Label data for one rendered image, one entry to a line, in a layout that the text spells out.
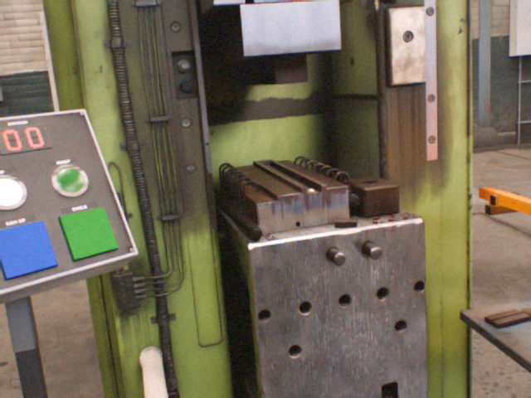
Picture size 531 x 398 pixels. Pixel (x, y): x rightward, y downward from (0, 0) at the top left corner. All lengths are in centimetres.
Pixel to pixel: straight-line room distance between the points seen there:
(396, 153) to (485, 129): 680
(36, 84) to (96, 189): 639
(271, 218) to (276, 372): 32
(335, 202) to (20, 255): 62
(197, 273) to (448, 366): 75
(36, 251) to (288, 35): 60
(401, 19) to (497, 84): 690
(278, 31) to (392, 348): 71
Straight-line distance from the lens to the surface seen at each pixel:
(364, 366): 125
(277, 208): 112
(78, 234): 91
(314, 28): 112
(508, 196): 123
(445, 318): 157
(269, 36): 109
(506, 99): 829
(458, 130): 145
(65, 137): 99
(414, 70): 135
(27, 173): 94
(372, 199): 119
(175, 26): 121
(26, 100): 736
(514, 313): 133
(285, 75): 120
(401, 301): 123
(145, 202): 119
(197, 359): 136
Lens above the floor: 123
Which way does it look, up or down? 12 degrees down
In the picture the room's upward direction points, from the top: 5 degrees counter-clockwise
